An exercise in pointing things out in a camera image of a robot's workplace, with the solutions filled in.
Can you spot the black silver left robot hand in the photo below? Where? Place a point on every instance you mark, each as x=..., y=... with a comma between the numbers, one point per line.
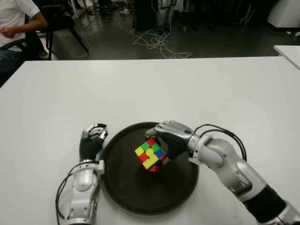
x=90, y=145

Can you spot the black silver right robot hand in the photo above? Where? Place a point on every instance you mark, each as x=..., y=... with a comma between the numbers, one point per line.
x=175, y=138

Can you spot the multicoloured Rubik's cube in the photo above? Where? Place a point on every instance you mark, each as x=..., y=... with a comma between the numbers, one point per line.
x=148, y=154

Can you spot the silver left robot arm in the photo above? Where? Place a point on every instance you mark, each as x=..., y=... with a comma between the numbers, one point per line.
x=84, y=180

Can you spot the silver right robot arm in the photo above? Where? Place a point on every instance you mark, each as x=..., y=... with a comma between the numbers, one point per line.
x=218, y=157

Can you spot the round dark brown plate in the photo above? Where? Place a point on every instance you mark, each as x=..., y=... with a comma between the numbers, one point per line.
x=150, y=192

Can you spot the black chair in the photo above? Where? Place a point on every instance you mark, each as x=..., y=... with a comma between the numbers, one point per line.
x=61, y=22

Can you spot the black cabinet on wheels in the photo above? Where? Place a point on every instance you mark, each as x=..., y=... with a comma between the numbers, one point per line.
x=146, y=14

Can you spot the white power strip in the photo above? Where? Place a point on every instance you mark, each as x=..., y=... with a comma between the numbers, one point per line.
x=125, y=11

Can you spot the white side table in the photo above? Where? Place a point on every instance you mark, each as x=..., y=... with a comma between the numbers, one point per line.
x=290, y=54

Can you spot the seated person white shirt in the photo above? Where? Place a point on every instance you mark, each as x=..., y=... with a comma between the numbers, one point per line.
x=14, y=14

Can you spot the white cabinet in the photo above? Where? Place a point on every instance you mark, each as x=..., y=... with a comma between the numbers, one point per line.
x=286, y=14

